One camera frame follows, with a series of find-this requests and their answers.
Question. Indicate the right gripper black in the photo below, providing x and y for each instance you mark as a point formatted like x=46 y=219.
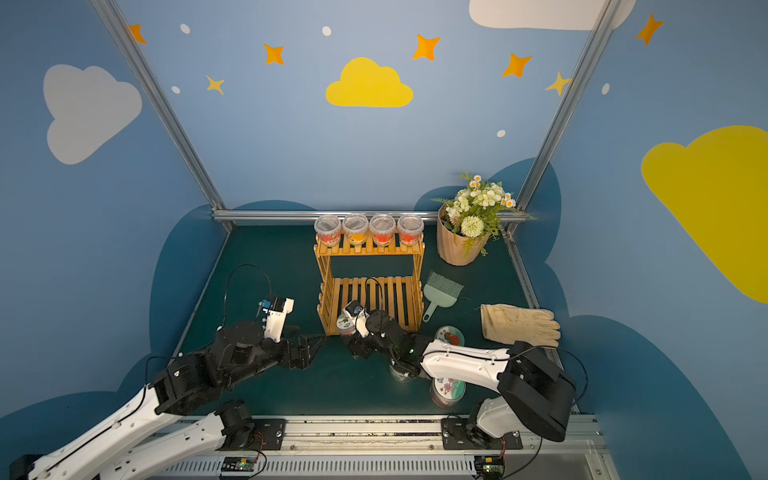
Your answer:
x=365 y=339

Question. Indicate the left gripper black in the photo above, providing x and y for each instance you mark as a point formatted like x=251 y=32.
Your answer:
x=291 y=351

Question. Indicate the large jar orange flower lid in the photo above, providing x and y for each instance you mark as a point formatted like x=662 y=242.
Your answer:
x=345 y=324

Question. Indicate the large jar green leaf lid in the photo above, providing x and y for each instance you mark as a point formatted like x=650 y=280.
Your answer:
x=402 y=373

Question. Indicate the bamboo two-tier shelf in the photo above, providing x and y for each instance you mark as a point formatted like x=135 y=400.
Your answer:
x=400 y=296

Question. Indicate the small clear jar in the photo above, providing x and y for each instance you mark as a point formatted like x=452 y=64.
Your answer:
x=382 y=228
x=410 y=228
x=355 y=227
x=328 y=230

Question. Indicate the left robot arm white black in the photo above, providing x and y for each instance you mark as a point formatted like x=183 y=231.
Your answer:
x=237 y=353

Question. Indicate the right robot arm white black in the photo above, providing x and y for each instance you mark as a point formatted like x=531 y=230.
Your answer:
x=532 y=388

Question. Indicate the large jar red strawberry lid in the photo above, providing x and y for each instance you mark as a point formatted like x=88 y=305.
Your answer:
x=450 y=335

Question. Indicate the large jar purple flower lid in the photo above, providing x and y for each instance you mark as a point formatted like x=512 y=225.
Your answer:
x=447 y=392

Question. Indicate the left green circuit board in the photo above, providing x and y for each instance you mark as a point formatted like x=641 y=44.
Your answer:
x=238 y=465

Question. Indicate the green circuit board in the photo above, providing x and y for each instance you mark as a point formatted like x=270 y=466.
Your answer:
x=238 y=465
x=489 y=467

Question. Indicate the pink ribbed flower pot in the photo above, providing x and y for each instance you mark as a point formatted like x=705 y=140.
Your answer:
x=455 y=249

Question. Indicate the beige work gloves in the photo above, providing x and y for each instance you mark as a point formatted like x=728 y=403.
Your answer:
x=507 y=324

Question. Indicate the right green circuit board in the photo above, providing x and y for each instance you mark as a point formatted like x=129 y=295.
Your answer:
x=489 y=467

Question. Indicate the white green artificial flowers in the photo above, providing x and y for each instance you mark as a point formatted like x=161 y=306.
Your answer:
x=473 y=215

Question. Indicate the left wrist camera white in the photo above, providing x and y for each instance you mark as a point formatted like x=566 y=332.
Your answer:
x=276 y=309

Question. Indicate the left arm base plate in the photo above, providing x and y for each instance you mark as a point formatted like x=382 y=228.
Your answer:
x=255 y=434

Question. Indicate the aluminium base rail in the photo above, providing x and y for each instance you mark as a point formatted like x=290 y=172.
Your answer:
x=358 y=447

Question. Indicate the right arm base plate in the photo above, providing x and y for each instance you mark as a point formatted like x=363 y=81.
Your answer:
x=458 y=433

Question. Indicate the left aluminium frame post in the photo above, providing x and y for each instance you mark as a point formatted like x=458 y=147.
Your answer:
x=114 y=21

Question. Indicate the aluminium frame post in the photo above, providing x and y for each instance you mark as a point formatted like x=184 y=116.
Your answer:
x=114 y=21
x=606 y=23

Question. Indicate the right aluminium frame post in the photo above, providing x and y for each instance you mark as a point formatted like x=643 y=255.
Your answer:
x=606 y=23

